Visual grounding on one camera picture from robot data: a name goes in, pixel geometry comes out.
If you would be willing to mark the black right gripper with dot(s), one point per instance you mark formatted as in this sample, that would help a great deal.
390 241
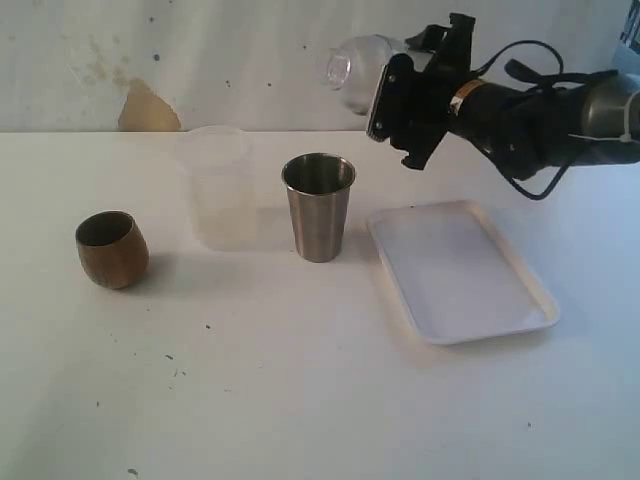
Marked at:
442 62

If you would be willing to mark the clear dome shaker lid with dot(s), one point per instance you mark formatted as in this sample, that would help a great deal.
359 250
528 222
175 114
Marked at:
353 69

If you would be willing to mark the stainless steel tumbler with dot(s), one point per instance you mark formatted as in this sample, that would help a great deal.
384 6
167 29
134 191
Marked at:
318 189

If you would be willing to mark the brown wooden cup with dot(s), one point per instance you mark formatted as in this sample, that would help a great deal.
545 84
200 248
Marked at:
112 250

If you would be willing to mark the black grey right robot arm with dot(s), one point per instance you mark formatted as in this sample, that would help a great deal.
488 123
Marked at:
560 120

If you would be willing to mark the translucent frosted plastic cup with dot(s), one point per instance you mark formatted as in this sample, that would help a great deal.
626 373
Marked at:
215 163

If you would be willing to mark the white rectangular tray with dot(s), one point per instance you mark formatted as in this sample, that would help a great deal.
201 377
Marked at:
456 276

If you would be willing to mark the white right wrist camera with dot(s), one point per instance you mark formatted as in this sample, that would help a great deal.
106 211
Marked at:
387 113

